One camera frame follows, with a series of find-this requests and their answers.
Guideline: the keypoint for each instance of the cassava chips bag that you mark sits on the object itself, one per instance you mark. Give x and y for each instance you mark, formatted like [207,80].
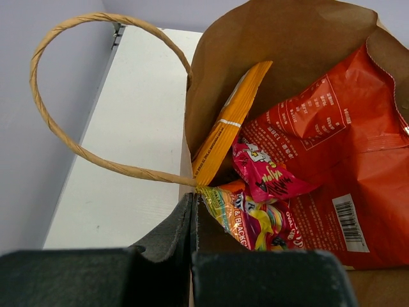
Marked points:
[345,135]

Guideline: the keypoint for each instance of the colourful fruit candy packet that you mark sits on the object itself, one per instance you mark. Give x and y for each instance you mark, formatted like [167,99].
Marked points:
[265,226]

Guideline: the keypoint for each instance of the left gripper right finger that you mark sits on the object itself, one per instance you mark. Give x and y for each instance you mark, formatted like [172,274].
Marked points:
[225,273]

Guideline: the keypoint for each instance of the brown paper bag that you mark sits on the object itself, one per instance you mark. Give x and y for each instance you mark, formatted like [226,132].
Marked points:
[304,40]

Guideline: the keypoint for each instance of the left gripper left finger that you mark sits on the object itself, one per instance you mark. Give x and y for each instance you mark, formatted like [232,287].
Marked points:
[154,271]

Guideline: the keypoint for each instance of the orange Kettle chips bag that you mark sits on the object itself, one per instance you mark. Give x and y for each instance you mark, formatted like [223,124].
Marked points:
[212,152]

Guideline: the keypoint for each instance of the small pink candy packet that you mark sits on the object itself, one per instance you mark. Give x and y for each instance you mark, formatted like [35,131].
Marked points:
[266,178]

